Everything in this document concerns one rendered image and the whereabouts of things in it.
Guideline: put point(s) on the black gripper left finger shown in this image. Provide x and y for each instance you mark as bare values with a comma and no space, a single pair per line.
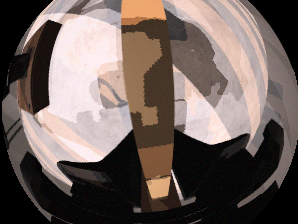
119,171

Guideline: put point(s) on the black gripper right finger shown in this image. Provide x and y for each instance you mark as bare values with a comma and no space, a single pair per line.
193,161

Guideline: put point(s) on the brown wooden post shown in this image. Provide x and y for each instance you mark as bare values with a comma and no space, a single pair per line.
147,205

